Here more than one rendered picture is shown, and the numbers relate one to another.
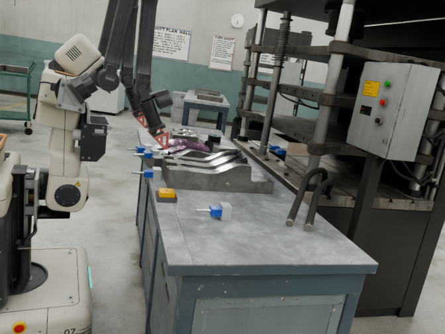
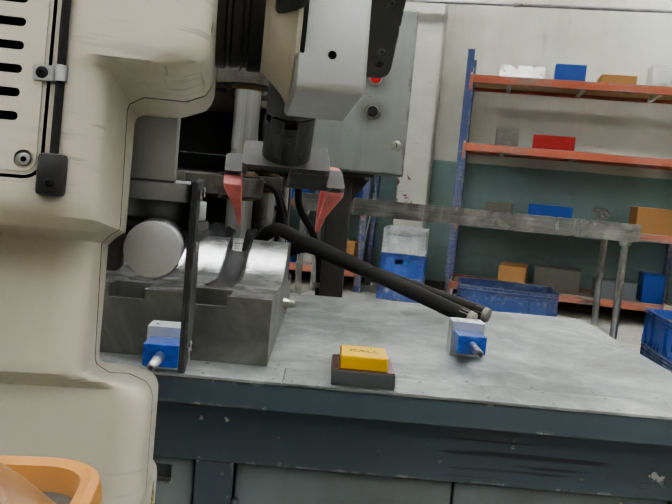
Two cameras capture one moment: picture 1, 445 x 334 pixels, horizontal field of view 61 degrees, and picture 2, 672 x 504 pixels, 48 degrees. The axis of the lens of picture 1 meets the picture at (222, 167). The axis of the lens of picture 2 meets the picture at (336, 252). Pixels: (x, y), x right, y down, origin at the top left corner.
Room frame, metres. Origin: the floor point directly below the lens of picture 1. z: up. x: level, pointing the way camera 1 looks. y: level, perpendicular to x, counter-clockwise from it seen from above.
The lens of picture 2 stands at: (1.20, 1.14, 1.06)
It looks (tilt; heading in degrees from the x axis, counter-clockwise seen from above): 6 degrees down; 286
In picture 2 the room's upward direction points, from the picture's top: 5 degrees clockwise
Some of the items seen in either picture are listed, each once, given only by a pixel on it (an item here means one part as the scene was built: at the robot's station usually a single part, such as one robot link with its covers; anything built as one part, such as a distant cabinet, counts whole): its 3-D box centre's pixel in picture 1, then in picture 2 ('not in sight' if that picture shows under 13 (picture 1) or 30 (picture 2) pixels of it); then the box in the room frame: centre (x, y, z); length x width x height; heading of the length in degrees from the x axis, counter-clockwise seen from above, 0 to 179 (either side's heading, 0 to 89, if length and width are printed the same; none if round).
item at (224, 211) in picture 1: (212, 211); (470, 344); (1.31, 0.01, 0.83); 0.13 x 0.05 x 0.05; 107
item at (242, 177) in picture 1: (217, 169); (204, 281); (1.75, 0.02, 0.87); 0.50 x 0.26 x 0.14; 107
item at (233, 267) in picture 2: (214, 158); (198, 252); (1.75, 0.04, 0.92); 0.35 x 0.16 x 0.09; 107
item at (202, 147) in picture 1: (188, 144); not in sight; (2.06, 0.21, 0.90); 0.26 x 0.18 x 0.08; 124
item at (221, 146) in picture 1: (187, 152); not in sight; (2.06, 0.21, 0.86); 0.50 x 0.26 x 0.11; 124
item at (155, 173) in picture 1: (146, 173); (161, 353); (1.64, 0.34, 0.83); 0.13 x 0.05 x 0.05; 109
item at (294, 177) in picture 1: (314, 167); not in sight; (2.57, -0.64, 0.76); 1.30 x 0.84 x 0.07; 17
